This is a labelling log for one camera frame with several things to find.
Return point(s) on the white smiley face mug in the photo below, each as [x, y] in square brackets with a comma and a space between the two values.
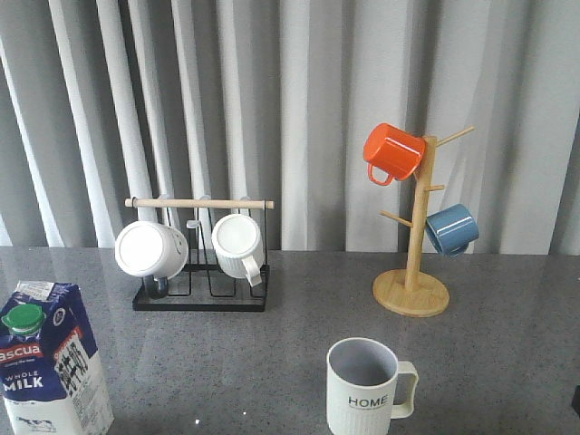
[152, 251]

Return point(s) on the grey white curtain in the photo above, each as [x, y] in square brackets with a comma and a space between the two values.
[106, 100]

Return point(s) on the orange mug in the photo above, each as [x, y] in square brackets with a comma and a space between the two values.
[391, 154]

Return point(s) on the white ribbed mug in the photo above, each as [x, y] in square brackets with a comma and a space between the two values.
[238, 246]

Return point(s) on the blue mug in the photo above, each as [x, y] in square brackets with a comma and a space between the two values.
[452, 230]

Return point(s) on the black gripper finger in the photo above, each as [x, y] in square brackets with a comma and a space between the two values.
[575, 403]

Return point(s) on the wooden mug tree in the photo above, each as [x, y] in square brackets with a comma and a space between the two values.
[408, 291]

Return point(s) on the pale green HOME mug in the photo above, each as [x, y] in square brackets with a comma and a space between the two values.
[367, 386]

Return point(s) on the blue white milk carton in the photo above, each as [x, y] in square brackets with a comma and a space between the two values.
[52, 380]

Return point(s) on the black wire mug rack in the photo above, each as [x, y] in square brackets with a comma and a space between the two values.
[202, 285]

